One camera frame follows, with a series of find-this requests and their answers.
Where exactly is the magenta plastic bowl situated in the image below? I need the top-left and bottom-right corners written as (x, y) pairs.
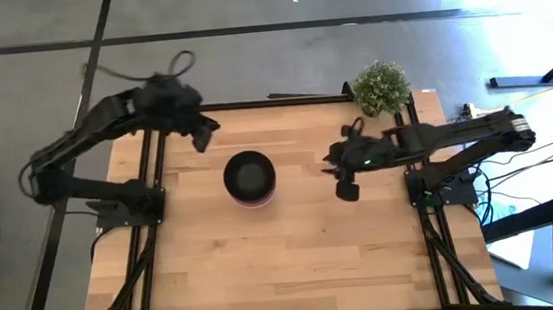
top-left (232, 188), bottom-right (278, 212)

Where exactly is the black aluminium table frame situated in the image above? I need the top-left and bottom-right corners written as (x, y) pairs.
top-left (63, 68), bottom-right (510, 310)

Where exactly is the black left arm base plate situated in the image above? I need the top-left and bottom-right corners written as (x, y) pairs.
top-left (84, 184), bottom-right (169, 232)

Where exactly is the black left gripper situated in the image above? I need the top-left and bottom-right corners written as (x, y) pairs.
top-left (136, 72), bottom-right (224, 160)

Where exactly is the blue cable bundle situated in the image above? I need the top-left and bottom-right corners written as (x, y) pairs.
top-left (473, 188), bottom-right (503, 229)

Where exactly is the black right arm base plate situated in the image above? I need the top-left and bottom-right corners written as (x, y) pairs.
top-left (403, 163), bottom-right (479, 211)

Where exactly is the yellow floor cable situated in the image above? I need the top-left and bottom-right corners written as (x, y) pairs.
top-left (505, 74), bottom-right (553, 109)

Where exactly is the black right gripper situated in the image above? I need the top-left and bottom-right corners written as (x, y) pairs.
top-left (318, 131), bottom-right (403, 206)

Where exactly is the black desk leg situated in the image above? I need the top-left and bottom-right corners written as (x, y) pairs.
top-left (486, 43), bottom-right (553, 92)

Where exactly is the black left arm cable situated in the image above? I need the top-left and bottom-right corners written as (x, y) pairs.
top-left (80, 49), bottom-right (199, 89)

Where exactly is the green potted plant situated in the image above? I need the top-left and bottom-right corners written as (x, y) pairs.
top-left (349, 57), bottom-right (414, 121)

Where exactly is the black plastic bowl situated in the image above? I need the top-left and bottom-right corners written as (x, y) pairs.
top-left (220, 147), bottom-right (279, 206)

